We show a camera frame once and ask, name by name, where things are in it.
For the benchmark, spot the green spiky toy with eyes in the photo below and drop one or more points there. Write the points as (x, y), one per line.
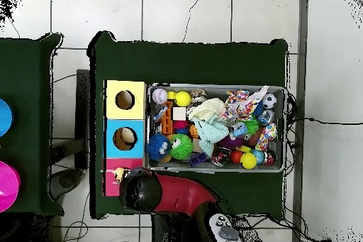
(183, 148)

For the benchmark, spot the blue spiky ball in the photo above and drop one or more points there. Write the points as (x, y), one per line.
(156, 147)

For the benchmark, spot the yellow plush duck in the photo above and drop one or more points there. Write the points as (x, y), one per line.
(119, 173)

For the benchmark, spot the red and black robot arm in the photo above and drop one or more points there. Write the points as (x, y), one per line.
(181, 193)

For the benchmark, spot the wooden box with three holes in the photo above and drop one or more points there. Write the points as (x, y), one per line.
(136, 111)

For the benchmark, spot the shallow silver mesh bin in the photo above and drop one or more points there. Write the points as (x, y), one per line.
(170, 166)

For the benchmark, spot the yellow tennis ball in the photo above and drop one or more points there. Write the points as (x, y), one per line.
(183, 98)

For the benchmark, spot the cream cloth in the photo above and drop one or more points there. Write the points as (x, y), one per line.
(208, 107)

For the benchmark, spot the white baseball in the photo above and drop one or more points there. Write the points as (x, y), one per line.
(160, 96)

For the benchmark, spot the mint green cloth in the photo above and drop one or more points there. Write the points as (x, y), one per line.
(211, 134)

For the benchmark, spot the blue plastic compartment tray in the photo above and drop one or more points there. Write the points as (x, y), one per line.
(198, 159)

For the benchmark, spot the dark green table cloth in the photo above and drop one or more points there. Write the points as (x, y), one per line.
(184, 63)
(28, 68)

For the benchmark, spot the polka dot cloth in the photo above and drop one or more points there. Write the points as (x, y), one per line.
(241, 105)

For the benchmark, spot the smooth yellow ball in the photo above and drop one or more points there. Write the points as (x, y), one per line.
(248, 160)

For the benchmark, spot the blue bowl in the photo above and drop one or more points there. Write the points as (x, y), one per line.
(5, 117)

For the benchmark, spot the magenta bowl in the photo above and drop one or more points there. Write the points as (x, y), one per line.
(8, 185)

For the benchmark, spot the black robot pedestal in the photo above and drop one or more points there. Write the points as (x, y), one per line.
(158, 230)

